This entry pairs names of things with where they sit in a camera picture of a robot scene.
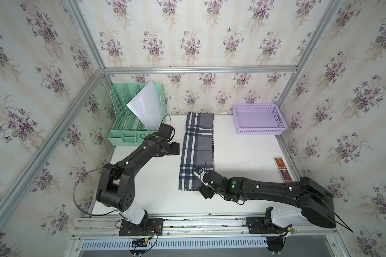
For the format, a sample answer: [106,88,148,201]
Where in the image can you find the green mesh file organizer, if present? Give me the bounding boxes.
[108,82,167,146]

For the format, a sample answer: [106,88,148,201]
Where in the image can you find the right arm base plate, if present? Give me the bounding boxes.
[246,207,293,235]

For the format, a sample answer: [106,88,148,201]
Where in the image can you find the purple plastic basket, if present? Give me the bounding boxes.
[232,103,287,135]

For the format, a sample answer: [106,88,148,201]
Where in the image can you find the red rectangular packet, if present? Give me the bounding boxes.
[273,156,294,183]

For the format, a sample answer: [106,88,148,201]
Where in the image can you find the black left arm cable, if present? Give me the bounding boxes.
[72,166,120,217]

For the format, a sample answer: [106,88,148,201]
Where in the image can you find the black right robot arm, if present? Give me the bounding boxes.
[194,167,336,229]

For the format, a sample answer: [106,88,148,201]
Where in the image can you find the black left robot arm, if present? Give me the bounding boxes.
[96,127,180,226]

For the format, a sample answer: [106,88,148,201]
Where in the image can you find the small circuit board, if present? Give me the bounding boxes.
[131,238,149,248]

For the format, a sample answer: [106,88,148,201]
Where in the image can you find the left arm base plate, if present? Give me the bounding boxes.
[119,218,164,237]

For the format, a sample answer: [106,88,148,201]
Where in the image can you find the grey plaid pillowcase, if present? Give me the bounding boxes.
[179,112,214,191]

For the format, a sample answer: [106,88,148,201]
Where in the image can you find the white paper sheets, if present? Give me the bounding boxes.
[127,80,163,131]

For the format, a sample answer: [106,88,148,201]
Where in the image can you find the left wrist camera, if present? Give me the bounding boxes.
[157,123,174,141]

